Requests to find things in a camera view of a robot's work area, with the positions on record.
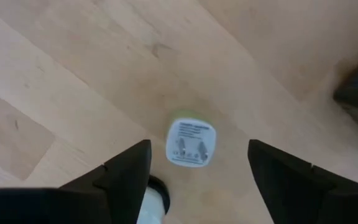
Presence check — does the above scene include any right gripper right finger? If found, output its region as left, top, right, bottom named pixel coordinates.
left=247, top=139, right=358, bottom=224

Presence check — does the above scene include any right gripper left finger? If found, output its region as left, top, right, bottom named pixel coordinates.
left=0, top=139, right=152, bottom=224

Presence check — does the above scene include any white sand hourglass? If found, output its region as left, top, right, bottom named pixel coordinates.
left=136, top=174, right=171, bottom=224

